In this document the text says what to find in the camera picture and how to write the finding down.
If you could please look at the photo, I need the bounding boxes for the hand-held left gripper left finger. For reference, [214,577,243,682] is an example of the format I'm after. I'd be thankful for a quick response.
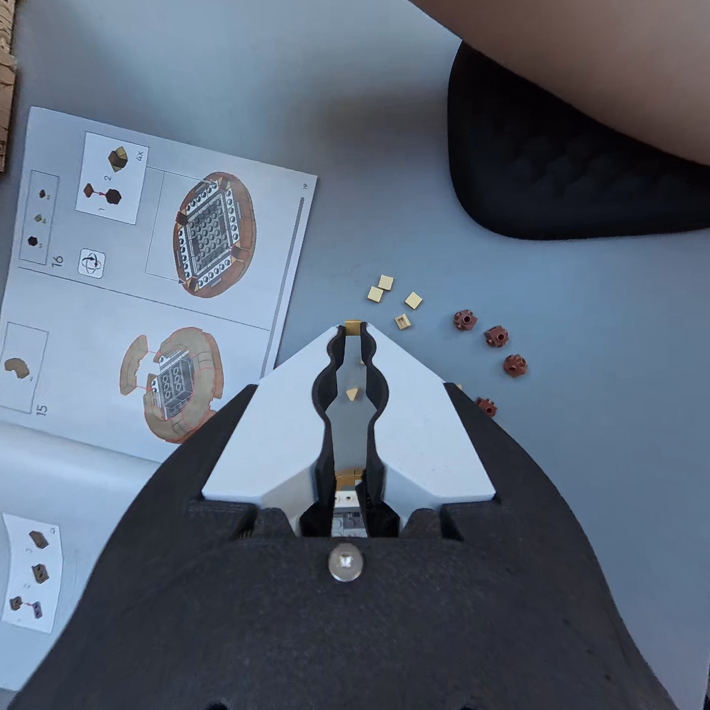
[201,324,347,533]

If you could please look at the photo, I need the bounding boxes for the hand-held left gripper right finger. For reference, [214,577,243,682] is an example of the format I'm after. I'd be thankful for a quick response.
[359,322,497,536]

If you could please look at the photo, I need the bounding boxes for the round lego base model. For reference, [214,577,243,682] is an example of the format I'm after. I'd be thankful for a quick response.
[332,467,369,538]

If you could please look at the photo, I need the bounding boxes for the cluster of tan lego pieces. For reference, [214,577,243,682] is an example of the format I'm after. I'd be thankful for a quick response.
[345,274,463,402]

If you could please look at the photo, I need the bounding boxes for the person's right forearm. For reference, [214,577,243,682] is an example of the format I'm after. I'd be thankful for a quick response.
[410,0,710,167]

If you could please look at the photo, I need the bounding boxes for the open lego instruction booklet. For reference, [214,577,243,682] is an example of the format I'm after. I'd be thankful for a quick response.
[0,105,318,694]

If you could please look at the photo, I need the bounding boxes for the black lego set box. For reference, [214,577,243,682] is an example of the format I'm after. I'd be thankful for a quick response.
[0,0,18,173]

